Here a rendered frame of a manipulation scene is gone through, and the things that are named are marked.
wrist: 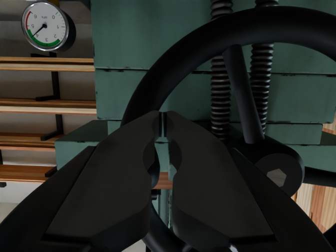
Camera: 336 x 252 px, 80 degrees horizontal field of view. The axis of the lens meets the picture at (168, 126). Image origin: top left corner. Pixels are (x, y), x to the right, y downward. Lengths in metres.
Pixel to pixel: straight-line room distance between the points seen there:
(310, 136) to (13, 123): 3.62
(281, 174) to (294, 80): 0.25
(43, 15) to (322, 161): 0.53
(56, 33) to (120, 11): 0.11
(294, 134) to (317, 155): 0.07
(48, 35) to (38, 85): 3.08
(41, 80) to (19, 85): 0.34
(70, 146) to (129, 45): 0.21
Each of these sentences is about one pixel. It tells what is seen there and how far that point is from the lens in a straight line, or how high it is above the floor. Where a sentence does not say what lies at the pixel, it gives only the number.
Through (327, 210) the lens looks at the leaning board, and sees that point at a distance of 2.25.
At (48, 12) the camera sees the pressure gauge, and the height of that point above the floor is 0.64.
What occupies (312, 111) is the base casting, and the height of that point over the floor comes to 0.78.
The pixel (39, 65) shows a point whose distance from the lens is 2.80.
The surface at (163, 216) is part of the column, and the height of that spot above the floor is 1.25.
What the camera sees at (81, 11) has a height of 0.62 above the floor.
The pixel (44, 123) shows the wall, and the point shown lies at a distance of 3.45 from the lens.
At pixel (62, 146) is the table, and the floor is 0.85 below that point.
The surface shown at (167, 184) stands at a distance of 0.49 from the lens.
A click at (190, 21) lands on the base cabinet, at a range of 0.38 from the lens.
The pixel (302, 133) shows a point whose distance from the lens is 0.45.
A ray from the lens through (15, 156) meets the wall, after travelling 3.89.
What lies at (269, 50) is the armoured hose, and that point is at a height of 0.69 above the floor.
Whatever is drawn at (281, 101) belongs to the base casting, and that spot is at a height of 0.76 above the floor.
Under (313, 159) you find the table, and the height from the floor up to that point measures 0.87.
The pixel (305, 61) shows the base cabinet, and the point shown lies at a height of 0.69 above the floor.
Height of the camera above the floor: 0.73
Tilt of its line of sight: 12 degrees up
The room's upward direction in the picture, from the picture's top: 179 degrees counter-clockwise
